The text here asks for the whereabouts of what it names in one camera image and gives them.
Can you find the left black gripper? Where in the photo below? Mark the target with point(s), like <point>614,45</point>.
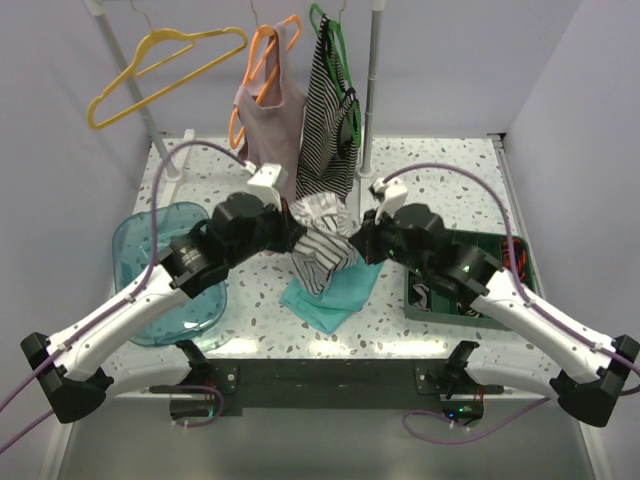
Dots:
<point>290,231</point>

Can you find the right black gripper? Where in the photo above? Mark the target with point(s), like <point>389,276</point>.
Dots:
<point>365,238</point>

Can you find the yellow clothes hanger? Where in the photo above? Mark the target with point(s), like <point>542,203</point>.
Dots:
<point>138,67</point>

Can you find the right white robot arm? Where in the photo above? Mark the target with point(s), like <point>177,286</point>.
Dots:
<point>581,369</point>

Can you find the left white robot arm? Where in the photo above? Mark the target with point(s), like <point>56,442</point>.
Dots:
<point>82,366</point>

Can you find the pink tank top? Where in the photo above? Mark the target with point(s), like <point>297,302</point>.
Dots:
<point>271,109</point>

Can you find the green clothes hanger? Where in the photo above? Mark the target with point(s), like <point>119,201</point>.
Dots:
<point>345,75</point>

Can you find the teal folded cloth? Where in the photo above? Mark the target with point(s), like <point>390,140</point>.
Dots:
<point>347,293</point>

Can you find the green compartment tray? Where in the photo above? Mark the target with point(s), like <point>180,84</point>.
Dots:
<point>425,305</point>

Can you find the teal transparent plastic bin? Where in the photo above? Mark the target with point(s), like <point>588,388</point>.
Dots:
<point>174,317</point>

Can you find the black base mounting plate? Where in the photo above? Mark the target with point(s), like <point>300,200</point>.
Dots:
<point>403,384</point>

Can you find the right rack pole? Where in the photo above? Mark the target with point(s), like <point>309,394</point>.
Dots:
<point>377,9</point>

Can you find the rack pole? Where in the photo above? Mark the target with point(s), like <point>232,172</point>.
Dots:
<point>377,9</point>
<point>173,176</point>

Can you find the left rack pole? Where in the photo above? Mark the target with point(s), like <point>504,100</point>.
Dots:
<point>173,176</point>

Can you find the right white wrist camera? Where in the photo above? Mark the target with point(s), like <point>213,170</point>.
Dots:
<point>391,196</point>

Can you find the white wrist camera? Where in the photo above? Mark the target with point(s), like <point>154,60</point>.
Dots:
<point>391,196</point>
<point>267,183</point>

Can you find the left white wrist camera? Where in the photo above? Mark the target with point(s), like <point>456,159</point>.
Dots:
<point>267,183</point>

